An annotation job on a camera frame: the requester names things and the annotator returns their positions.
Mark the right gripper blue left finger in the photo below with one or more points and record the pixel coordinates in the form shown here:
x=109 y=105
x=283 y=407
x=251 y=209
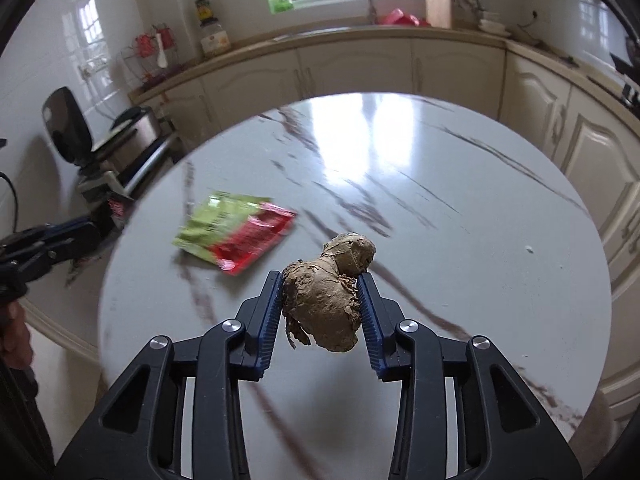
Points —
x=262 y=326

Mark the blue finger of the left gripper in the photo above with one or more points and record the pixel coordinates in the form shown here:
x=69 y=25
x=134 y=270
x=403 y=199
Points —
x=75 y=232

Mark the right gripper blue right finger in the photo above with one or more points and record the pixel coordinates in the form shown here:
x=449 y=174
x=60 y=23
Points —
x=379 y=318

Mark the brown ginger root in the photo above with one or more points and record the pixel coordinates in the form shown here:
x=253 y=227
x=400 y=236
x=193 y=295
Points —
x=320 y=302

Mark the red snack packet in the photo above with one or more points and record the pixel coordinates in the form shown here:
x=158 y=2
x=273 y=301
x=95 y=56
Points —
x=257 y=234

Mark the green snack packet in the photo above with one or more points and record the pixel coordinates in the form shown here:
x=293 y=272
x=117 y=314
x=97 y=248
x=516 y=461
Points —
x=215 y=220

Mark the glass jar yellow label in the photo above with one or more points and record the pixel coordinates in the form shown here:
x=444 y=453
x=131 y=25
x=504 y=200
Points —
x=214 y=38

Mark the cream base cabinets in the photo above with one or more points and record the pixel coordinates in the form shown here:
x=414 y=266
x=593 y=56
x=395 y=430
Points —
x=575 y=116

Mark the red basin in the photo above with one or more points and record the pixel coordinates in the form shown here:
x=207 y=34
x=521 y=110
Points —
x=398 y=17

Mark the stack of white dishes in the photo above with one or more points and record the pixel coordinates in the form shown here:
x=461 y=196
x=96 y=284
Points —
x=490 y=23

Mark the wooden cutting board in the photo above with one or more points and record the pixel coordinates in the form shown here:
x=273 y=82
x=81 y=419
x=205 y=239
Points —
x=439 y=13

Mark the gas stove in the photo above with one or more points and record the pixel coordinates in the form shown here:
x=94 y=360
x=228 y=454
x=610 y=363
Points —
x=629 y=70

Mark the wire utensil rack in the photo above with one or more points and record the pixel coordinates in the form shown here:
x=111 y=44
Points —
x=153 y=56

